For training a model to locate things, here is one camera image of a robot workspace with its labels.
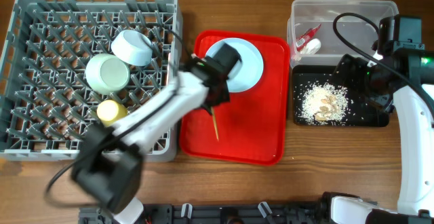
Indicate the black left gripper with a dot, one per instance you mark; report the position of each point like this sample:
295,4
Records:
224,96

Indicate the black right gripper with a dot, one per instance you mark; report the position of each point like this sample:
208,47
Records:
350,80

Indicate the wooden chopstick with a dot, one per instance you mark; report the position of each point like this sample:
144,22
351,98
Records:
215,123

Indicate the large light blue plate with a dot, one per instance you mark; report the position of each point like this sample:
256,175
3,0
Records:
248,71

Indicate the rice and food scraps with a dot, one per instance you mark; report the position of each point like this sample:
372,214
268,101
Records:
322,103

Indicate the white paper napkin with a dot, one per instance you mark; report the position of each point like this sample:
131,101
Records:
312,47

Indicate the red snack wrapper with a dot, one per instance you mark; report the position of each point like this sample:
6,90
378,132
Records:
302,40

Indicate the small light blue bowl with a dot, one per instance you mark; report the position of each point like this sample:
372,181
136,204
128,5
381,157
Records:
132,47

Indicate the green saucer bowl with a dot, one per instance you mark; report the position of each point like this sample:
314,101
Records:
106,73

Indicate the yellow plastic cup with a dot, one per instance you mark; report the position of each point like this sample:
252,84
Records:
109,111

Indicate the white plastic fork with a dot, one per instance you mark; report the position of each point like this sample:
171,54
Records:
169,69

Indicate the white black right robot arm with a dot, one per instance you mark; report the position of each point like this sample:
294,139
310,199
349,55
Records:
405,79

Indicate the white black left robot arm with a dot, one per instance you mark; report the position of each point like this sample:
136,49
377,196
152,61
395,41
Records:
109,165

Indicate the black waste tray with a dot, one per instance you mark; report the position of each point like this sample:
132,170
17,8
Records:
360,113

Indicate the grey dishwasher rack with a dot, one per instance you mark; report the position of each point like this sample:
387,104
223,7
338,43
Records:
46,102

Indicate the red plastic serving tray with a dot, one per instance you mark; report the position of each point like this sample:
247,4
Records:
252,124

